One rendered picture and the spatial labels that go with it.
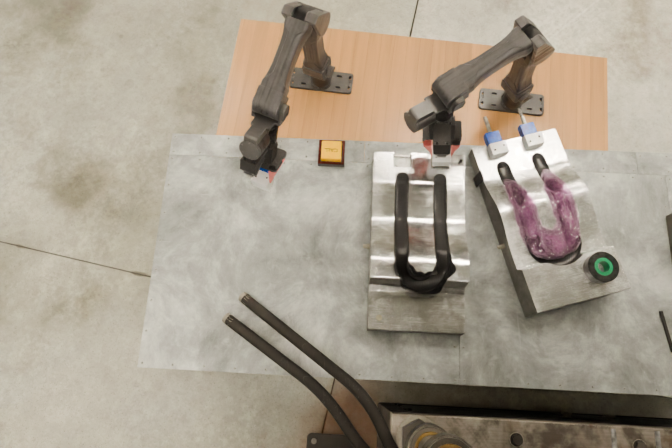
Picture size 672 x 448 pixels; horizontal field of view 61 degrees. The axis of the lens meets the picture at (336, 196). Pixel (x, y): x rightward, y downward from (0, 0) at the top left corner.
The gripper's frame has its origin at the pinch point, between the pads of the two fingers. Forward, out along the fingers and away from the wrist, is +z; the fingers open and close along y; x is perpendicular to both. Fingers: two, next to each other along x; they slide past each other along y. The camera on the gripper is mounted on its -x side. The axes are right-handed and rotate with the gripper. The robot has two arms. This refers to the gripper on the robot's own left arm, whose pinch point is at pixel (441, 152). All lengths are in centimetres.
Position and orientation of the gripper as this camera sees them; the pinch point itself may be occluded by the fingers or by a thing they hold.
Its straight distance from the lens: 161.7
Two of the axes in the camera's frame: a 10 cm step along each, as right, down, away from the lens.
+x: 1.2, -7.9, 6.1
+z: 1.3, 6.2, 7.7
